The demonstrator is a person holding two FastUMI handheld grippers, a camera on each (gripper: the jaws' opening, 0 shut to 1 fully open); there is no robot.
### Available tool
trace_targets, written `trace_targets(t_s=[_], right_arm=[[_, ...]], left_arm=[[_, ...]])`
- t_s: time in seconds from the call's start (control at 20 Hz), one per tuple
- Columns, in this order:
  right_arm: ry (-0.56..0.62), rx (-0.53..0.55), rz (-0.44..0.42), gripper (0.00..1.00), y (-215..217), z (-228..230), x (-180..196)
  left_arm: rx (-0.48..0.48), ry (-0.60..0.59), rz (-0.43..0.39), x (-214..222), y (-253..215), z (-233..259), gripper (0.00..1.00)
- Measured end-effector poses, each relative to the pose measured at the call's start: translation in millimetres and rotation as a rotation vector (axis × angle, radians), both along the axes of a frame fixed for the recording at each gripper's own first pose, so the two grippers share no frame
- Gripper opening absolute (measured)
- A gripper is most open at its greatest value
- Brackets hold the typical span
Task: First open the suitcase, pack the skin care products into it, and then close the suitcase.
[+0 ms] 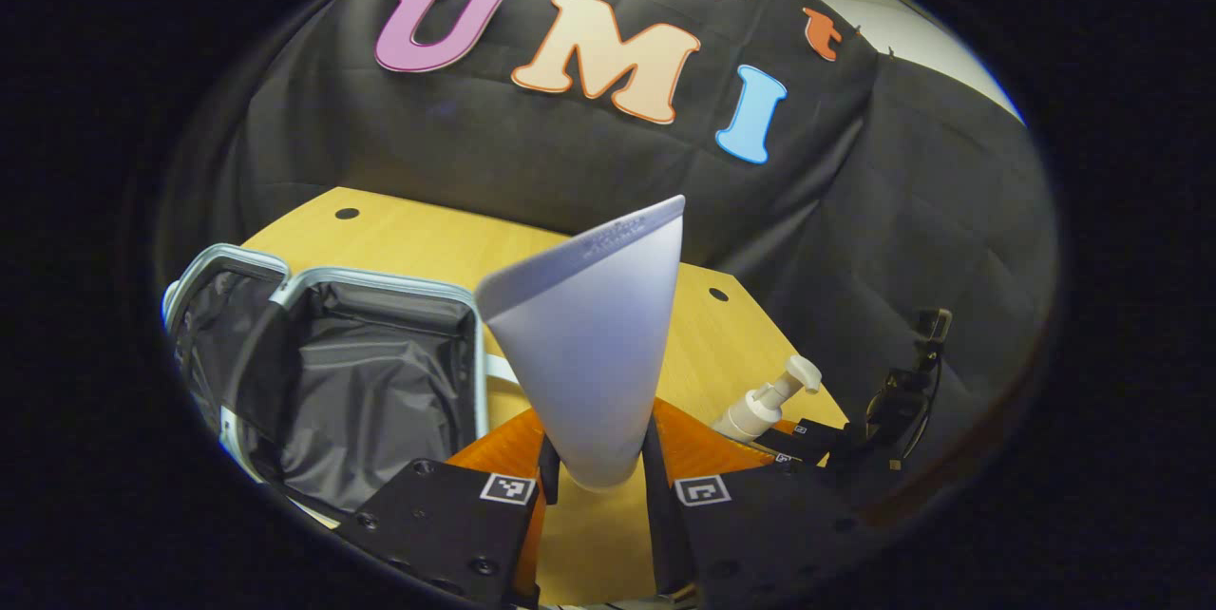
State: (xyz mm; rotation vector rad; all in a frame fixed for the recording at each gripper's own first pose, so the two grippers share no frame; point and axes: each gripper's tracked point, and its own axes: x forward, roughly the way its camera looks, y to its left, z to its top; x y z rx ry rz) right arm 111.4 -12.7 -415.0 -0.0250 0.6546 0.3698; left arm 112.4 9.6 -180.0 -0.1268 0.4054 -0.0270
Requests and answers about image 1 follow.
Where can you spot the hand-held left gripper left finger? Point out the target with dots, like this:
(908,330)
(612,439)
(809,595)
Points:
(446,524)

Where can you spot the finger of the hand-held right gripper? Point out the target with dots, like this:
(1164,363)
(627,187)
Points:
(803,458)
(822,434)

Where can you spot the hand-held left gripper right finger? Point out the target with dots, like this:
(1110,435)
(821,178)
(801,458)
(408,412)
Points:
(760,534)

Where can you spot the white pump bottle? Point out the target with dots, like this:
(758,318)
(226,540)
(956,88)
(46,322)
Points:
(760,406)

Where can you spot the light blue suitcase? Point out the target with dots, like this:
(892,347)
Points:
(370,391)

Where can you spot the white squeeze tube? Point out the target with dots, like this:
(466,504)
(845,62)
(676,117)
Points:
(589,353)

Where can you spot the black backdrop cloth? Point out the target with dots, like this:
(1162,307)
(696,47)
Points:
(570,154)

